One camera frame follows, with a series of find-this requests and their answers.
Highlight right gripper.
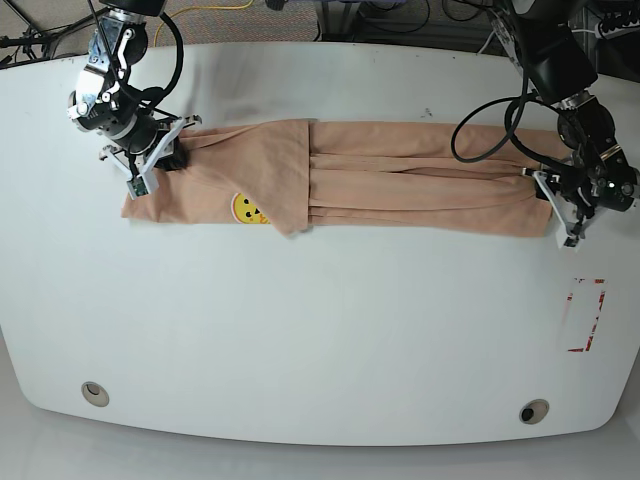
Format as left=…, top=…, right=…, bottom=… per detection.
left=107, top=117, right=189, bottom=171

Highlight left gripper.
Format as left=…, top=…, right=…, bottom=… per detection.
left=534, top=169, right=605, bottom=220

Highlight peach T-shirt with emoji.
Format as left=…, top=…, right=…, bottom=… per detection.
left=121, top=119, right=552, bottom=238

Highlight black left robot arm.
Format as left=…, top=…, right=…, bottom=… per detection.
left=494, top=1, right=639, bottom=218

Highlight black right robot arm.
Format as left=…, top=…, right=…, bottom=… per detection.
left=67, top=1, right=184, bottom=174

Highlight red tape rectangle marking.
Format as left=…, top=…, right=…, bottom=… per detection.
left=560, top=278, right=607, bottom=353

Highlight black tripod legs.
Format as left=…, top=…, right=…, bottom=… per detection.
left=1, top=1, right=95, bottom=70

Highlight white power strip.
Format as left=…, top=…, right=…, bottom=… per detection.
left=595, top=10, right=639, bottom=39

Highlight right table grommet hole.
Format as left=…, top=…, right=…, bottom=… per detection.
left=519, top=399, right=550, bottom=425

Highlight table grommet hole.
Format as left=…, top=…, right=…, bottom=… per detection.
left=81, top=382, right=110, bottom=408
left=519, top=399, right=550, bottom=425

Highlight left table grommet hole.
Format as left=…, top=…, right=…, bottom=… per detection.
left=81, top=382, right=110, bottom=408

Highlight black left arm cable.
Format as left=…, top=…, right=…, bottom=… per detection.
left=449, top=74, right=576, bottom=169

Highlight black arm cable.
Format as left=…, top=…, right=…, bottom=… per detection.
left=449, top=74, right=576, bottom=169
left=84, top=0, right=185, bottom=121

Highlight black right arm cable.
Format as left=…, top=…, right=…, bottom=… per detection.
left=84, top=0, right=185, bottom=121

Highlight yellow cable on floor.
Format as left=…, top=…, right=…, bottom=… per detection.
left=153, top=0, right=255, bottom=48

